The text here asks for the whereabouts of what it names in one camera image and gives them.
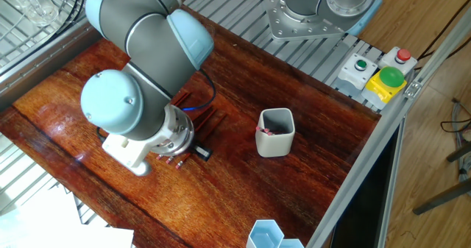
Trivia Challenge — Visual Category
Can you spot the grey floor cable bundle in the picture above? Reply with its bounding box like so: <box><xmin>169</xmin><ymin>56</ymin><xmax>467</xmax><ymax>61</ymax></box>
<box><xmin>439</xmin><ymin>99</ymin><xmax>471</xmax><ymax>175</ymax></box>

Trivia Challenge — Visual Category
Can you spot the light blue hexagonal pen holder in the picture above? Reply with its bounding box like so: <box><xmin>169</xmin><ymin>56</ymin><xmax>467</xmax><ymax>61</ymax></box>
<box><xmin>245</xmin><ymin>219</ymin><xmax>305</xmax><ymax>248</ymax></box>

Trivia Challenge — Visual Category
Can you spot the red-brown wooden board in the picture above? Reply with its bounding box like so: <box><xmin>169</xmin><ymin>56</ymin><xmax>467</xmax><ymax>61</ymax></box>
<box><xmin>0</xmin><ymin>0</ymin><xmax>382</xmax><ymax>248</ymax></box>

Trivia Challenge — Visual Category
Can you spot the dark furniture leg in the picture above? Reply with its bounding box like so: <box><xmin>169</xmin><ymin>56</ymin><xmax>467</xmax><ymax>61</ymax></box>
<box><xmin>411</xmin><ymin>177</ymin><xmax>471</xmax><ymax>216</ymax></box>
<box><xmin>446</xmin><ymin>141</ymin><xmax>471</xmax><ymax>163</ymax></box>

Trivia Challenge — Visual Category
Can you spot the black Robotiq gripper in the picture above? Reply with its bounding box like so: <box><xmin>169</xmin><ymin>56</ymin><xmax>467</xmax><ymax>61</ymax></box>
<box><xmin>188</xmin><ymin>141</ymin><xmax>213</xmax><ymax>163</ymax></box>

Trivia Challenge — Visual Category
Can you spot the grey box red button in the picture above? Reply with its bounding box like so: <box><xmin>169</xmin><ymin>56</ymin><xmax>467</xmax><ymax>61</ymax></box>
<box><xmin>378</xmin><ymin>46</ymin><xmax>419</xmax><ymax>77</ymax></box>

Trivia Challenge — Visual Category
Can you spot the clear plastic jar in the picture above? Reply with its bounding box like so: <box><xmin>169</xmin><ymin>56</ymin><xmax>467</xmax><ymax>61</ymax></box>
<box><xmin>0</xmin><ymin>0</ymin><xmax>62</xmax><ymax>27</ymax></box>

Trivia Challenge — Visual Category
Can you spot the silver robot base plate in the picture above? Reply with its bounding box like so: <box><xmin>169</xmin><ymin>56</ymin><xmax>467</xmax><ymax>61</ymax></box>
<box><xmin>263</xmin><ymin>0</ymin><xmax>349</xmax><ymax>42</ymax></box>

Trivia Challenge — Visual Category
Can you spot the silver wrist sensor flange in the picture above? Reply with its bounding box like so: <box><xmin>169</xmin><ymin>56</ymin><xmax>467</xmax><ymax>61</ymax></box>
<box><xmin>149</xmin><ymin>104</ymin><xmax>196</xmax><ymax>158</ymax></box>

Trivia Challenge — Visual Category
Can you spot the white square ceramic pen holder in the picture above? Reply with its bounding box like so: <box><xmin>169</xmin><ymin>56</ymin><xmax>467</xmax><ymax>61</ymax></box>
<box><xmin>255</xmin><ymin>107</ymin><xmax>297</xmax><ymax>158</ymax></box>

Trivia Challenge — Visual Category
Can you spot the white paper sheet stack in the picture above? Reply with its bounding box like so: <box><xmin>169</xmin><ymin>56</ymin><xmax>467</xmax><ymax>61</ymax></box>
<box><xmin>0</xmin><ymin>181</ymin><xmax>135</xmax><ymax>248</ymax></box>

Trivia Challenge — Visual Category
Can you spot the yellow box big green button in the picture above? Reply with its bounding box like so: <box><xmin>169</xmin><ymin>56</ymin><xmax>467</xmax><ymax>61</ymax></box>
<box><xmin>361</xmin><ymin>66</ymin><xmax>408</xmax><ymax>110</ymax></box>

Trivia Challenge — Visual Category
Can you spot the grey box small green button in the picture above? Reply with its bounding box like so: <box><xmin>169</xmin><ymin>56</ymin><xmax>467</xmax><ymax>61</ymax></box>
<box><xmin>335</xmin><ymin>52</ymin><xmax>379</xmax><ymax>96</ymax></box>

